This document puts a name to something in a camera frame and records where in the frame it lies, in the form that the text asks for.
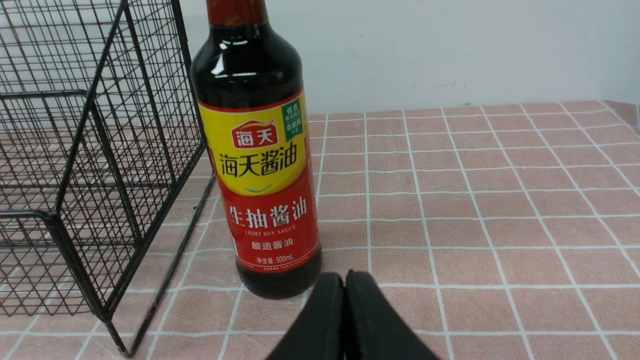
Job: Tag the black wire mesh rack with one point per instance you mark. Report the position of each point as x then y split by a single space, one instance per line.
99 134

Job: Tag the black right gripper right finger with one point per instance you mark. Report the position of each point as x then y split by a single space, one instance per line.
373 329

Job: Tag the light soy sauce bottle red label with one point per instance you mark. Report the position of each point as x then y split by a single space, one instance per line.
249 85

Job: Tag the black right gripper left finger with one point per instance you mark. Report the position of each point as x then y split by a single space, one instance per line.
316 333

